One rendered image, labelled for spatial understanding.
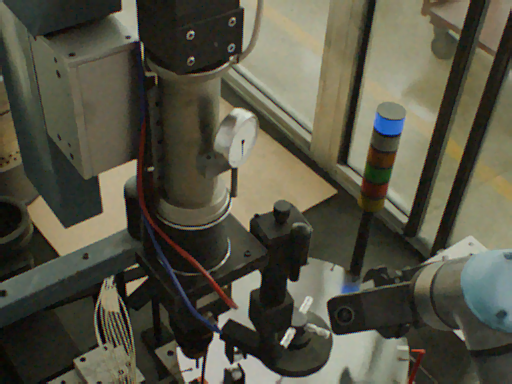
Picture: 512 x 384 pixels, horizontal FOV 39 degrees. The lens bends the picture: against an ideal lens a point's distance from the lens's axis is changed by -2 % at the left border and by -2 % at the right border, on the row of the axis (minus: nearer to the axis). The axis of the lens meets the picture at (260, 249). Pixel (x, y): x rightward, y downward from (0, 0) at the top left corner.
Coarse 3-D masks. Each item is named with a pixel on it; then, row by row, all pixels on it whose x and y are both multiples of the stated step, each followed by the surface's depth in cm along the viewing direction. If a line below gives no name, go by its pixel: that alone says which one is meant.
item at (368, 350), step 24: (312, 264) 113; (240, 288) 109; (288, 288) 110; (312, 288) 110; (336, 288) 110; (240, 312) 106; (216, 336) 103; (336, 336) 104; (360, 336) 104; (192, 360) 100; (216, 360) 100; (336, 360) 101; (360, 360) 102; (384, 360) 102; (408, 360) 102
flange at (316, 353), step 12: (312, 312) 106; (312, 324) 104; (324, 324) 104; (276, 336) 102; (312, 336) 103; (288, 348) 101; (300, 348) 101; (312, 348) 101; (324, 348) 101; (288, 360) 100; (300, 360) 100; (312, 360) 100; (324, 360) 100; (288, 372) 99; (300, 372) 99
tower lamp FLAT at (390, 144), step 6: (372, 132) 110; (402, 132) 109; (372, 138) 110; (378, 138) 109; (384, 138) 108; (390, 138) 108; (396, 138) 109; (372, 144) 111; (378, 144) 110; (384, 144) 109; (390, 144) 109; (396, 144) 110; (378, 150) 110; (384, 150) 110; (390, 150) 110
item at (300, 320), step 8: (304, 304) 102; (296, 312) 100; (304, 312) 101; (296, 320) 99; (304, 320) 99; (296, 328) 99; (304, 328) 99; (312, 328) 99; (320, 328) 99; (288, 336) 98; (296, 336) 100; (328, 336) 99
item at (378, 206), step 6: (360, 192) 119; (360, 198) 119; (366, 198) 118; (372, 198) 117; (378, 198) 117; (384, 198) 118; (360, 204) 120; (366, 204) 119; (372, 204) 118; (378, 204) 118; (384, 204) 120; (366, 210) 119; (372, 210) 119; (378, 210) 119
